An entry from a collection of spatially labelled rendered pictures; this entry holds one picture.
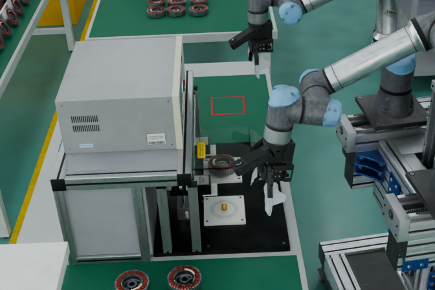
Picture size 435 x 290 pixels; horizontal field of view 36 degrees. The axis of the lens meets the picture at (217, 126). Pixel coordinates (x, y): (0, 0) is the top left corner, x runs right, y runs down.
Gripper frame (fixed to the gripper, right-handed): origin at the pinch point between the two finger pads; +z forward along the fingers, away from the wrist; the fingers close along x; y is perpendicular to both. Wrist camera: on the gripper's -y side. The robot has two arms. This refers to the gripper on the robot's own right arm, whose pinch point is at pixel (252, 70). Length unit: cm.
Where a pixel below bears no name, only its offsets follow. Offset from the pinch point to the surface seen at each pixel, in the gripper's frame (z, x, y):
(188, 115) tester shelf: 3.7, -21.0, -27.9
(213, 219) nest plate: 37, -40, -23
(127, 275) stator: 37, -62, -55
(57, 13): 103, 328, -104
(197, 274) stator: 37, -66, -33
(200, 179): 23.2, -33.6, -26.3
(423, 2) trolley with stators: 61, 178, 156
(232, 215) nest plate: 37, -39, -16
